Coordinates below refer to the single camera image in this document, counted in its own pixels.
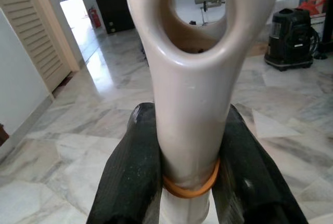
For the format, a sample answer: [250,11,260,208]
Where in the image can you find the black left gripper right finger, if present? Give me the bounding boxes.
[211,103,310,224]

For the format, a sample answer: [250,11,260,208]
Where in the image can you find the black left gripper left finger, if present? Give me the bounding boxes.
[86,101,164,224]

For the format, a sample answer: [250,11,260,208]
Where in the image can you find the beige plastic loop handle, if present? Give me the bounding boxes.
[125,0,278,224]

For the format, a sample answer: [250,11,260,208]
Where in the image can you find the black floor stand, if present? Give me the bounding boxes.
[313,13,333,60]

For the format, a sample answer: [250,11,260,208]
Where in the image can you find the orange rubber band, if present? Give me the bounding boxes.
[162,157,221,199]

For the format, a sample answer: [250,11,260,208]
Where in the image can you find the black canister vacuum cleaner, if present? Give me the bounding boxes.
[264,7,322,72]

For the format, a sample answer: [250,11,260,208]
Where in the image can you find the red fire extinguisher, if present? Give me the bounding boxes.
[88,7,101,29]

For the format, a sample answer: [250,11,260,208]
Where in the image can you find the black cabinet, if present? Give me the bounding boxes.
[90,0,136,35]

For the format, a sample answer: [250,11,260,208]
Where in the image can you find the cream louvred door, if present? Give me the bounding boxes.
[0,0,72,92]

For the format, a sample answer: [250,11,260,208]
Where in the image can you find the orange plastic bag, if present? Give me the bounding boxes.
[298,0,327,16]

